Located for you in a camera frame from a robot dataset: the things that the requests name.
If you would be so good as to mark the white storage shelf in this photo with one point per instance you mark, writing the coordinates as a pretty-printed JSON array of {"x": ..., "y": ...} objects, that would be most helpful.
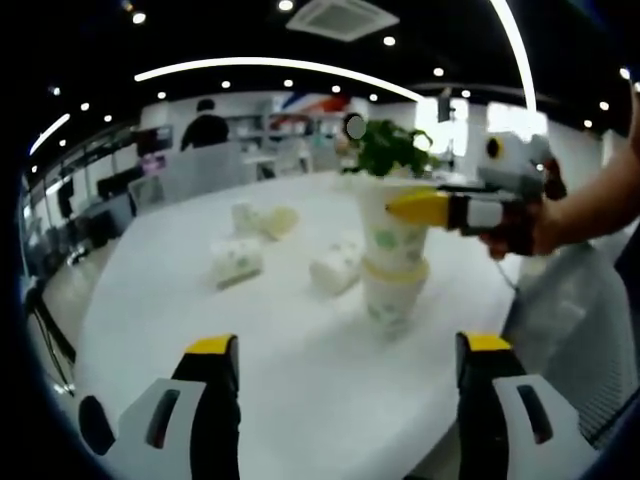
[{"x": 250, "y": 130}]

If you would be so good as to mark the long curved ceiling light strip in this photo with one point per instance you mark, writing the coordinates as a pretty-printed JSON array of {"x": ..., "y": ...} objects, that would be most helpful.
[{"x": 250, "y": 62}]

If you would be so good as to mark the wall display screen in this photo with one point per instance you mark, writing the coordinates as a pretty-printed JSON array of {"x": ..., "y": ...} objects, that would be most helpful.
[{"x": 155, "y": 140}]

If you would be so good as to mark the short ceiling light bar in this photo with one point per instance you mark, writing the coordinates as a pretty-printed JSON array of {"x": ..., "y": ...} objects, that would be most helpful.
[{"x": 50, "y": 132}]

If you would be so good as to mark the straight long ceiling light strip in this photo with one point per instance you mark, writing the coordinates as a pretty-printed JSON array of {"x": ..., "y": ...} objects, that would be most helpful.
[{"x": 520, "y": 50}]

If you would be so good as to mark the green potted plant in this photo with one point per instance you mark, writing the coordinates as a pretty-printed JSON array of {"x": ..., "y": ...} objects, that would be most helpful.
[{"x": 390, "y": 150}]

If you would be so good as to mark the ceiling air conditioner vent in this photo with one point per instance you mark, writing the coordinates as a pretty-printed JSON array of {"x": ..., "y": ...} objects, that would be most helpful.
[{"x": 342, "y": 20}]

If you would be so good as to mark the round ceiling spotlights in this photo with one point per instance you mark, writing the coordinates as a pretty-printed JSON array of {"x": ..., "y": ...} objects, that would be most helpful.
[{"x": 389, "y": 41}]

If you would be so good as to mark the white table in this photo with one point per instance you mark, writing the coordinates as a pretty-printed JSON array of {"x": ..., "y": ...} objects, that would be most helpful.
[{"x": 325, "y": 390}]

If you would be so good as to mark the black tripod stand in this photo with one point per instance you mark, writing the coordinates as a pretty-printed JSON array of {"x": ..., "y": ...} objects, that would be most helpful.
[{"x": 36, "y": 300}]

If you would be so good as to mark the person's right hand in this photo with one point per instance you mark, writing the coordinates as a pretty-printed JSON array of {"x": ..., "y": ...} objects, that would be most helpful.
[{"x": 550, "y": 230}]

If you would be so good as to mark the grey partition panel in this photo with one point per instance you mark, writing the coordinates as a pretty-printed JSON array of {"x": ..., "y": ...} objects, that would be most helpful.
[{"x": 210, "y": 172}]

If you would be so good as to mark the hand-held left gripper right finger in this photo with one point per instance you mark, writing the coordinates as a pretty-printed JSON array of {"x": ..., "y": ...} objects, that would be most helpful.
[{"x": 480, "y": 425}]

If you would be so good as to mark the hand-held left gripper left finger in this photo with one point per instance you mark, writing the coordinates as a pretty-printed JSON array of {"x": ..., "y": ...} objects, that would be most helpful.
[{"x": 215, "y": 415}]

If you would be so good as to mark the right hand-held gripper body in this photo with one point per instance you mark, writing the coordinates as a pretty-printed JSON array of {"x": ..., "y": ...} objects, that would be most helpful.
[{"x": 520, "y": 165}]

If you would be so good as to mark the grey mesh office chair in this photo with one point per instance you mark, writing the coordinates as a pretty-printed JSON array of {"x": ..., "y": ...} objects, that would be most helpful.
[{"x": 565, "y": 325}]

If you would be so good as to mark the red blue wall graphic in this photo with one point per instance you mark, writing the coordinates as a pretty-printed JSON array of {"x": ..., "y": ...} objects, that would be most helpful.
[{"x": 320, "y": 104}]

